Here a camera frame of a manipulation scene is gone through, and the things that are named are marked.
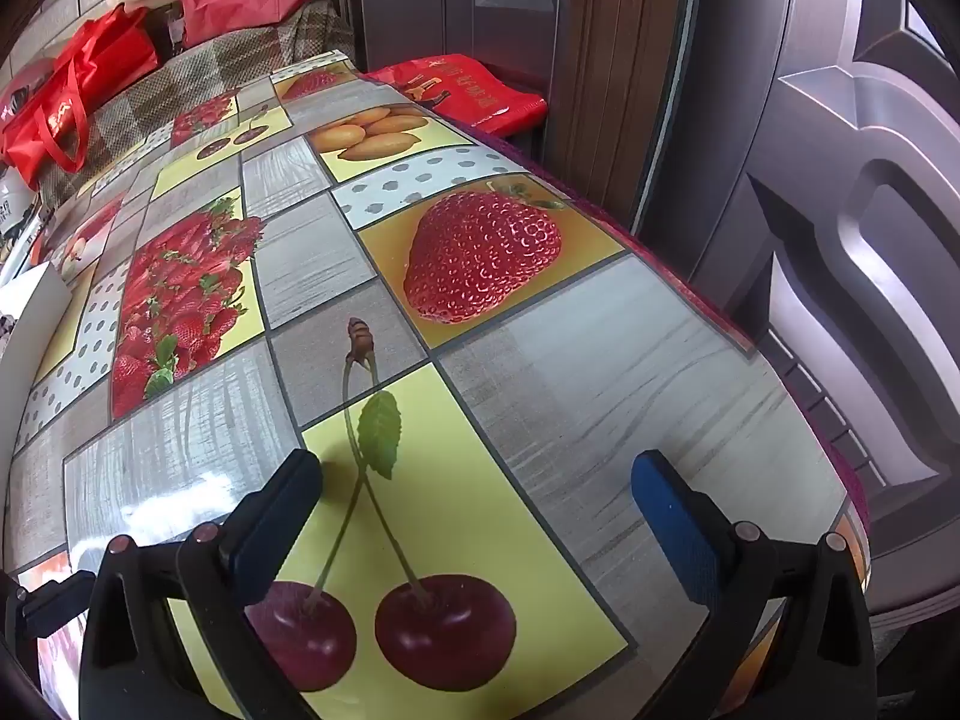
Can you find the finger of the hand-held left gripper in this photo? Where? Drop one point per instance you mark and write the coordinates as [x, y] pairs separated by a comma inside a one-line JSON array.
[[52, 604]]

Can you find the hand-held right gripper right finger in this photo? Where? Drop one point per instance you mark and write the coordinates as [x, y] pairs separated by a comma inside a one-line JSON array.
[[671, 525]]

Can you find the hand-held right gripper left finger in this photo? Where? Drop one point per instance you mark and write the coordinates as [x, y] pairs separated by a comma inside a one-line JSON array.
[[274, 525]]

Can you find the white cardboard box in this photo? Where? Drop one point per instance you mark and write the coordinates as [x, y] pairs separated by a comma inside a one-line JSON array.
[[30, 330]]

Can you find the fruit print tablecloth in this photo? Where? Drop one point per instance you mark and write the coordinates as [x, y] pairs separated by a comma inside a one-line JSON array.
[[525, 427]]

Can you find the grey panelled metal door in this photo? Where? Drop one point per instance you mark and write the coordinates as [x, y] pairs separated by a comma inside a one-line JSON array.
[[862, 202]]

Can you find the plaid covered box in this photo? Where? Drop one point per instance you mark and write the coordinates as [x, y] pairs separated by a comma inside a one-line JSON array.
[[225, 60]]

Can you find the red printed shopping bag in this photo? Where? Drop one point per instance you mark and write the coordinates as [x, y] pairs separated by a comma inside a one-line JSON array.
[[465, 94]]

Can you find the red tote bag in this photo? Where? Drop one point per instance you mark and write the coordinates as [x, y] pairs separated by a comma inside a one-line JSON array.
[[82, 82]]

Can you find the red helmet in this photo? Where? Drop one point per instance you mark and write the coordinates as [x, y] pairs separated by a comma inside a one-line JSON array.
[[19, 101]]

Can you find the purple metal door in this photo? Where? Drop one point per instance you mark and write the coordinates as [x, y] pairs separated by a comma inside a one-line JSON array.
[[450, 7]]

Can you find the brown door frame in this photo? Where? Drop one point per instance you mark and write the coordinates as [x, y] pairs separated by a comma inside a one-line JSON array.
[[615, 52]]

